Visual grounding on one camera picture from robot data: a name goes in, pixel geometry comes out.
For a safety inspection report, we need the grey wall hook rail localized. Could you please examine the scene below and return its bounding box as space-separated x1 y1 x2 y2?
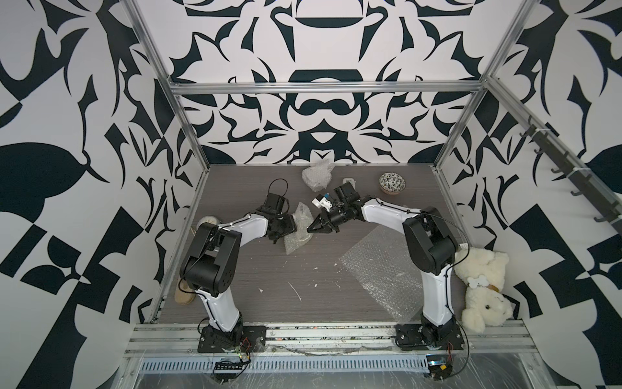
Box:
518 116 621 234

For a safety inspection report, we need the white teddy bear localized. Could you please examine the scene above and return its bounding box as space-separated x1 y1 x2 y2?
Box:
454 243 513 333

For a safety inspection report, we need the white slotted cable duct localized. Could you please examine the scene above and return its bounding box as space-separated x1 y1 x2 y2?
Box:
139 355 429 374

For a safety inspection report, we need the black white speckled bowl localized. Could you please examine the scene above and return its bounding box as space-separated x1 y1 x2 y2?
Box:
378 172 406 195

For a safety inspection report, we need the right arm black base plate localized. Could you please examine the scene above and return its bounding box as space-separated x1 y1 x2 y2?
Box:
395 319 465 351

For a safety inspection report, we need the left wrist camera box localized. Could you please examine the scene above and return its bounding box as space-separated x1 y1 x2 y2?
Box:
259 192 290 217

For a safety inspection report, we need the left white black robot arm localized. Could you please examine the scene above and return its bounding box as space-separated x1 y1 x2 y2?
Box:
180 213 297 336

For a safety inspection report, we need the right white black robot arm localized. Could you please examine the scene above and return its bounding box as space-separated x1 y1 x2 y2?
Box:
307 183 458 343

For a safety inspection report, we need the left electronics board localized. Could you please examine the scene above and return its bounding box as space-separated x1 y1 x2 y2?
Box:
212 360 250 384

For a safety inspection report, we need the bubble wrap sheet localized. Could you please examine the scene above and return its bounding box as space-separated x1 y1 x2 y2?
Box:
301 160 335 192
284 203 314 255
340 226 424 324

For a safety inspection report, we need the aluminium frame rail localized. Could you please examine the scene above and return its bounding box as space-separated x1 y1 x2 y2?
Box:
169 80 482 96

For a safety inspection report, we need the right electronics board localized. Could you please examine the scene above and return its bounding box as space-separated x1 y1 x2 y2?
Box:
426 355 453 381

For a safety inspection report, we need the electronics board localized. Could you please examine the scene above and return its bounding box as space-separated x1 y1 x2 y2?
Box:
212 360 250 384
426 355 453 381

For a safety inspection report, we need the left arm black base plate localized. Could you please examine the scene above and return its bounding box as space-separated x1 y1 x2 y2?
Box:
198 325 267 353

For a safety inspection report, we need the wooden oval brush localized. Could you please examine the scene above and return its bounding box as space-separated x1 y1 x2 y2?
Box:
174 289 196 306

